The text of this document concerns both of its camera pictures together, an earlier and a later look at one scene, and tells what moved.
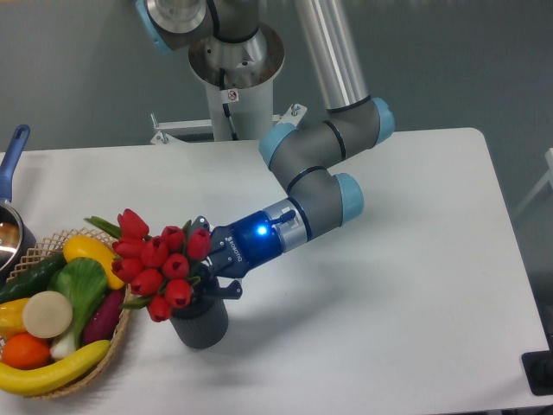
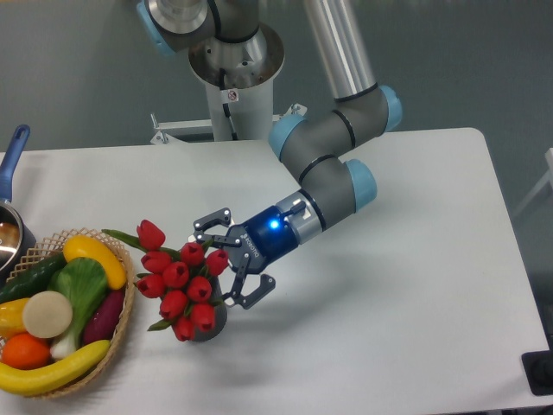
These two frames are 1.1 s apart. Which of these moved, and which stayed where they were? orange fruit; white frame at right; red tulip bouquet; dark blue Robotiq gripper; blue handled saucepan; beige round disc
Moved: dark blue Robotiq gripper; red tulip bouquet
Stayed: blue handled saucepan; white frame at right; beige round disc; orange fruit
